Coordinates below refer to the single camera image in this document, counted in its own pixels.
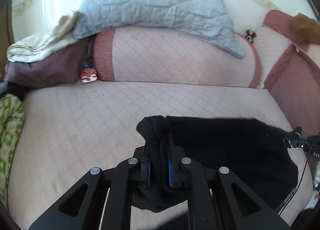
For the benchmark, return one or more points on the red white small box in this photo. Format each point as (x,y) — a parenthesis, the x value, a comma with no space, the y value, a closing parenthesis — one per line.
(88,71)

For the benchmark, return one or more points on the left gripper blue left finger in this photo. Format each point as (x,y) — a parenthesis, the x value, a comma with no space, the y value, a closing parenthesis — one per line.
(101,199)

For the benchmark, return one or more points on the red padded headboard cushion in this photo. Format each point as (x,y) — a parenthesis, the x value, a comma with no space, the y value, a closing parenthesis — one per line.
(293,81)

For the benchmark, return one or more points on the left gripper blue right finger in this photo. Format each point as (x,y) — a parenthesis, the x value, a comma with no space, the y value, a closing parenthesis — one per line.
(218,199)

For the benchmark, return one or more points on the dark purple folded blanket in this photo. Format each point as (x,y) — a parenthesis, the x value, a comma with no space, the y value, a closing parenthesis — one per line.
(59,68)

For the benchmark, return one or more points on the small black bow ornament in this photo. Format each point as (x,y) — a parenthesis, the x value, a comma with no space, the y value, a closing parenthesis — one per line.
(250,35)

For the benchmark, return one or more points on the black sweatpants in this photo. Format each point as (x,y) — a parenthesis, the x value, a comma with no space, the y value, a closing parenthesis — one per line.
(251,149)

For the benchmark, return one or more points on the pink quilted bed cover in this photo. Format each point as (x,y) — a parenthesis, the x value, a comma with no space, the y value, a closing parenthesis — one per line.
(72,128)

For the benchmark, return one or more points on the pink bolster pillow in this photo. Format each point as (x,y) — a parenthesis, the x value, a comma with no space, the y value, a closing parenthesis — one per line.
(138,54)

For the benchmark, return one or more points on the brown plush toy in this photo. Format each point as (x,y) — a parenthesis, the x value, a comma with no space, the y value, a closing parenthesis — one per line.
(305,29)

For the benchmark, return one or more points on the green patterned rolled quilt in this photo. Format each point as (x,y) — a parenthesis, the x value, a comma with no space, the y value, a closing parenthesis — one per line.
(12,118)

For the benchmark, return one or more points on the cream folded blanket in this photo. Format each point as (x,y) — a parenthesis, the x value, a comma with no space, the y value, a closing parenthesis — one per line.
(41,45)

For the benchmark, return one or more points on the grey quilted blanket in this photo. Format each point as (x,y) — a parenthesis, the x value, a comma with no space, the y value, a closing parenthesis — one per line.
(207,20)

